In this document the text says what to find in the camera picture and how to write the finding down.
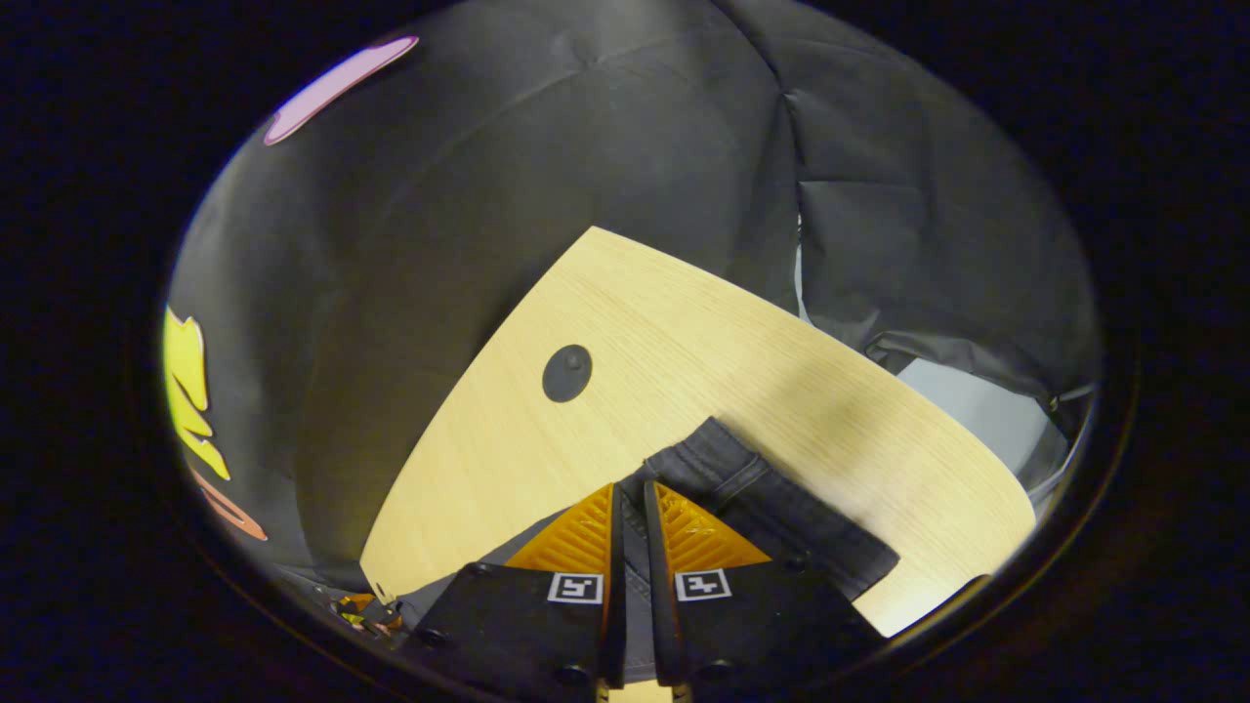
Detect black backdrop cloth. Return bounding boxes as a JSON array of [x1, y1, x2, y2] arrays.
[[164, 0, 1104, 597]]

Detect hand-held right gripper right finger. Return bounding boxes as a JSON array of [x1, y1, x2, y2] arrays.
[[642, 478, 885, 690]]

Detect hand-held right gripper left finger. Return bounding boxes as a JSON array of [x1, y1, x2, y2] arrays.
[[400, 483, 627, 696]]

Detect black table cable grommet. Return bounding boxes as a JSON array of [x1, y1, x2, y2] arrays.
[[542, 344, 594, 403]]

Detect black jeans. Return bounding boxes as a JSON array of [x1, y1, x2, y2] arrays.
[[400, 417, 901, 684]]

